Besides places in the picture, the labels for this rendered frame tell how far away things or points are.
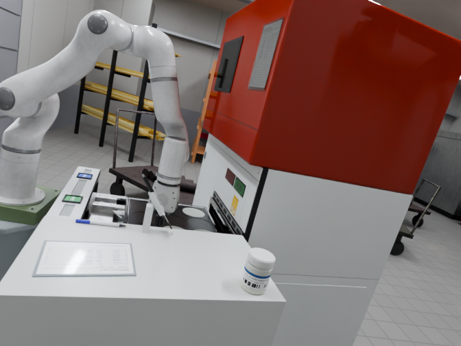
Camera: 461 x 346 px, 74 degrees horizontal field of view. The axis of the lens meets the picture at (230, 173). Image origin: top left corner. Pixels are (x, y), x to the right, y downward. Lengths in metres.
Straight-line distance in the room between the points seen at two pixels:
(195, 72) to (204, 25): 1.17
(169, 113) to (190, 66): 7.59
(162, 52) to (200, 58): 7.59
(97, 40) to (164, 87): 0.23
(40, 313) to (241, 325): 0.44
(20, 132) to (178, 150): 0.55
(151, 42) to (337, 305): 1.26
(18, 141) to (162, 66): 0.57
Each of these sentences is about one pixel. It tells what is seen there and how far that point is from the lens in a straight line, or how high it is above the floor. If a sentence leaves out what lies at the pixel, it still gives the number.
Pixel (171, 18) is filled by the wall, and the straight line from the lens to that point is 8.77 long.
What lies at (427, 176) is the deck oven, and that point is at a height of 0.78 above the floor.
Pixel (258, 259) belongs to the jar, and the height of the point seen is 1.06.
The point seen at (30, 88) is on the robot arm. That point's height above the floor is 1.29.
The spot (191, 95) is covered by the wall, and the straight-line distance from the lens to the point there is 8.59.
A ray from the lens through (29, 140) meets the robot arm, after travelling 1.28.
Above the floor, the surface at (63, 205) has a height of 0.96.
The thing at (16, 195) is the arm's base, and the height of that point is 0.90.
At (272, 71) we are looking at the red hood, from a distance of 1.01.
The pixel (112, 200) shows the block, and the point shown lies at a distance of 1.35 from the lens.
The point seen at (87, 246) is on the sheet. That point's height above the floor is 0.97.
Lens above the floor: 1.41
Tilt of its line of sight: 13 degrees down
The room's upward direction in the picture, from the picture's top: 14 degrees clockwise
